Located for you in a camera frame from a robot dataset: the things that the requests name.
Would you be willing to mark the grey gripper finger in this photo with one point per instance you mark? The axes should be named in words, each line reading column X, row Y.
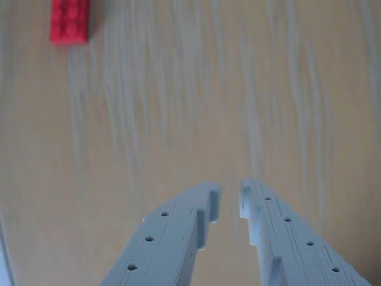
column 291, row 247
column 166, row 238

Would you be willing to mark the red lego block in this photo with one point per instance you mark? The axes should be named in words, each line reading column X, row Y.
column 70, row 22

